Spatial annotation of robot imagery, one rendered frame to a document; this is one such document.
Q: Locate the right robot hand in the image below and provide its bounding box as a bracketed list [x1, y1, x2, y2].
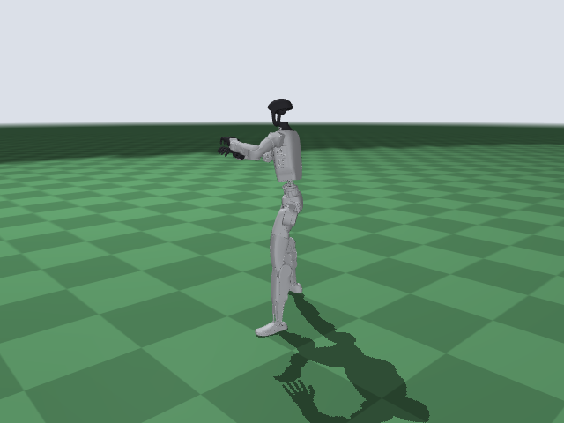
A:
[218, 146, 245, 160]

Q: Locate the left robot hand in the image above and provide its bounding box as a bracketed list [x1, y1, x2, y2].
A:
[220, 137, 240, 146]

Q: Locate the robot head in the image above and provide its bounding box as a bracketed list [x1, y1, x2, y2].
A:
[268, 99, 294, 131]

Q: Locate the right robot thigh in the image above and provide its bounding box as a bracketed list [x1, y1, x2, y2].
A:
[280, 205, 295, 253]

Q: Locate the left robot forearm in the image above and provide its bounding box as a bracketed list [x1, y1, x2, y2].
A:
[229, 138, 259, 156]

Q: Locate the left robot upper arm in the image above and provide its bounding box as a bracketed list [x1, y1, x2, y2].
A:
[248, 132, 285, 161]

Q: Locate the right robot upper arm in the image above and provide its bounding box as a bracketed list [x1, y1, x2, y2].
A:
[262, 151, 273, 162]

